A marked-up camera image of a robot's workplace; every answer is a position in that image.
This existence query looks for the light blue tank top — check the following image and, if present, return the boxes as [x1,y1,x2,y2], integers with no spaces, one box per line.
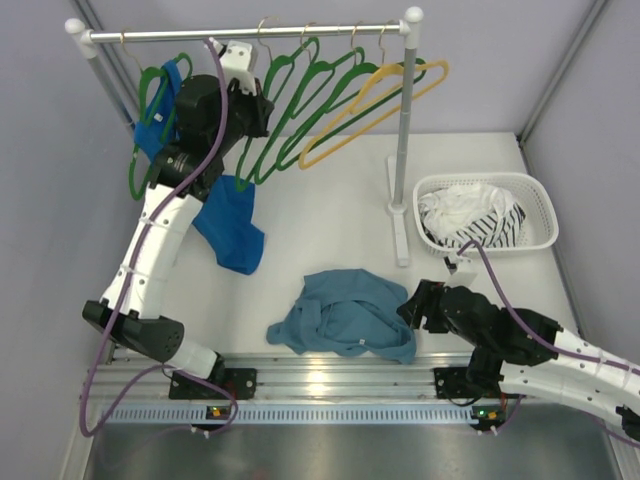
[266,269,417,365]

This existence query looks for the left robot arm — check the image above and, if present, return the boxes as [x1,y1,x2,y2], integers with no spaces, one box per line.
[82,74,274,397]

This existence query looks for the green hanger with blue top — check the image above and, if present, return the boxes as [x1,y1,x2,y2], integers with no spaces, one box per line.
[128,52,193,201]

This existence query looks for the royal blue tank top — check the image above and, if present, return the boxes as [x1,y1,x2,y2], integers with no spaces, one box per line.
[133,59,267,276]

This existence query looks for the yellow hanger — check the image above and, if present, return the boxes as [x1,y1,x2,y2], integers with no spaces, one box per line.
[297,23,450,169]

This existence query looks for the white clothes in basket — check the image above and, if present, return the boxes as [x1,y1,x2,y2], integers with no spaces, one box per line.
[417,183,517,233]

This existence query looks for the striped garment in basket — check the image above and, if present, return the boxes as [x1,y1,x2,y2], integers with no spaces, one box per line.
[420,204,526,248]

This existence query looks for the white plastic laundry basket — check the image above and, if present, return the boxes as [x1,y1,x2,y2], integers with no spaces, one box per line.
[412,172,559,257]

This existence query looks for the silver clothes rack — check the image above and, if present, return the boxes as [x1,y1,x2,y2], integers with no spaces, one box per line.
[65,6,424,267]

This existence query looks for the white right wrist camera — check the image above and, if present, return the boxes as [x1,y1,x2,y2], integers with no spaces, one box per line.
[444,253,478,288]

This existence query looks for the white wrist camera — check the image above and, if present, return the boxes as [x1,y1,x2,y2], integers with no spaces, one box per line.
[220,40,257,96]
[444,253,478,288]

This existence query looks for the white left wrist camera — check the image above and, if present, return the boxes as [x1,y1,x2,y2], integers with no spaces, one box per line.
[220,40,257,96]

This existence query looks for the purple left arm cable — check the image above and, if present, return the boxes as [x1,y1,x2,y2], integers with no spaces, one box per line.
[79,38,239,439]

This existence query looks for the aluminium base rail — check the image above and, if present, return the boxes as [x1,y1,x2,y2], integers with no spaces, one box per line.
[84,352,621,426]

